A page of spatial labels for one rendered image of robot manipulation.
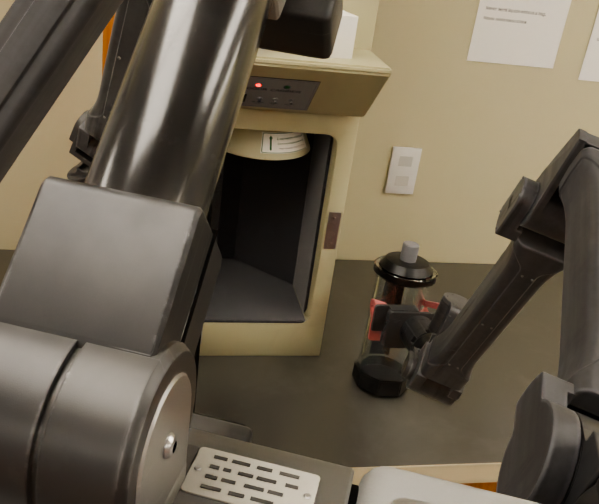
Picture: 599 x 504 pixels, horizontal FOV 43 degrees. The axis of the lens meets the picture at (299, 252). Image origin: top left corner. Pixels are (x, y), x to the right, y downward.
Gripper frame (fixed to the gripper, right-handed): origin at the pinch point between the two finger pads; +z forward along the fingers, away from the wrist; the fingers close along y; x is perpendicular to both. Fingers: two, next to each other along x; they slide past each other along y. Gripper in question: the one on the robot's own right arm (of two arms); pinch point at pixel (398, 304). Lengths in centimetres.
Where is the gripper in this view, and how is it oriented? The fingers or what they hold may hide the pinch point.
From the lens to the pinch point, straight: 133.3
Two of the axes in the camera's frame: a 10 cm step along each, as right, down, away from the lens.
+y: -9.7, -0.4, -2.4
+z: -2.0, -4.0, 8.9
